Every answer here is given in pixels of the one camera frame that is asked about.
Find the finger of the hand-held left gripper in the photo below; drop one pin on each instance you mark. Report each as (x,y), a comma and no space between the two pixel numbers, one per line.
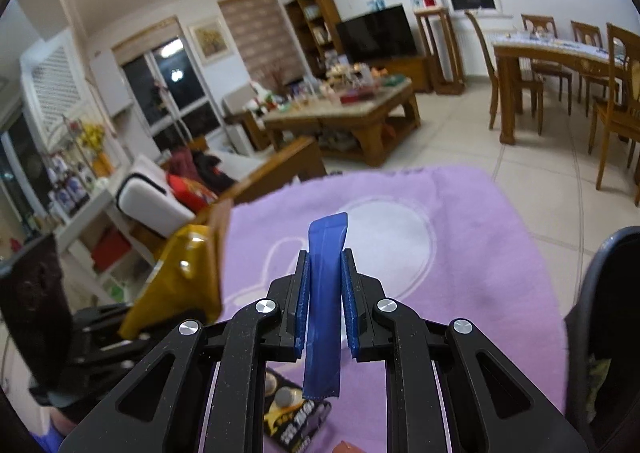
(100,319)
(105,353)

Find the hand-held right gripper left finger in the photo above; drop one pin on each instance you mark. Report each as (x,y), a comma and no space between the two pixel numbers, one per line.
(301,305)

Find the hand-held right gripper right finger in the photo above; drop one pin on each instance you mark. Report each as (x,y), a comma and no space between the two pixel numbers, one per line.
(350,308)

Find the yellow snack packet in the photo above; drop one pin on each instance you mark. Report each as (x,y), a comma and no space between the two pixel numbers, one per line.
(185,263)

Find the black trash bin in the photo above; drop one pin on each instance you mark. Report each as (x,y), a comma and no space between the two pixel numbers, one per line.
(610,333)

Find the person's right hand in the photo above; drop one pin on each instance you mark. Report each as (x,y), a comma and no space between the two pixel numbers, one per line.
(346,448)

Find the red storage box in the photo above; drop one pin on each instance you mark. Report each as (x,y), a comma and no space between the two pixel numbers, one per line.
(112,250)

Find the purple blanket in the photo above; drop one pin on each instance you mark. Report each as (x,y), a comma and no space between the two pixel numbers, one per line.
(440,253)

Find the black printed snack packet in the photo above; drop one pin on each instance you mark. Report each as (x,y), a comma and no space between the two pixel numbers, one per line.
(295,418)

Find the white sofa cushion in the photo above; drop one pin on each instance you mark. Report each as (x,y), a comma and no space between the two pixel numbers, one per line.
(150,198)

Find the wooden sofa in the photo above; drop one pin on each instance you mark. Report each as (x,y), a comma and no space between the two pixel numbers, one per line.
(280,168)

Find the red printed cushion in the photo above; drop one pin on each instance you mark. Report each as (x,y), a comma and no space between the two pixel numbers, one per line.
(192,190)

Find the yellow flower bunch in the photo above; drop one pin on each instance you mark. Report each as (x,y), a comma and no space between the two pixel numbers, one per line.
(94,135)

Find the wooden coffee table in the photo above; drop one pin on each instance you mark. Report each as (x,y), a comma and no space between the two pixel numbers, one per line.
(350,118)

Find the white lattice cabinet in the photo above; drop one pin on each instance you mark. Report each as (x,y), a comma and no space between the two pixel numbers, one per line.
(55,83)

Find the wooden television stand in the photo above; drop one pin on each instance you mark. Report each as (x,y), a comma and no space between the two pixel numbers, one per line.
(405,73)

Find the glass balcony door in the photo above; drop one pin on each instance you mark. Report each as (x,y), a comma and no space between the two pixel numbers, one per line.
(165,83)

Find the tall wooden plant stand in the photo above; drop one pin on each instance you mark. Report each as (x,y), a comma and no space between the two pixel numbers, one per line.
(440,48)

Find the striped window blind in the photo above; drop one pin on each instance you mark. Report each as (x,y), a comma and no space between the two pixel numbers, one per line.
(257,33)

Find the black television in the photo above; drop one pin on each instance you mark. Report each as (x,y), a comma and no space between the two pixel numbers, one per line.
(377,33)

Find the small framed painting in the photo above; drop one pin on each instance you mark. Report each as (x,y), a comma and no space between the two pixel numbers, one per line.
(210,40)

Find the wooden dining chair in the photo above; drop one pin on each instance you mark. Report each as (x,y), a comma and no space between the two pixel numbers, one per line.
(587,38)
(487,63)
(540,28)
(617,118)

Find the wooden bookshelf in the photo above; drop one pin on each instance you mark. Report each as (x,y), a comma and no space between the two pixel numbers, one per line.
(315,23)

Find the wooden dining table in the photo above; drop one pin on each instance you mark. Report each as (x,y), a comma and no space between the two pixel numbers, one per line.
(545,63)

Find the white wall radiator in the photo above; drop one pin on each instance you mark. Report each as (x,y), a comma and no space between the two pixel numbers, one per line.
(462,45)

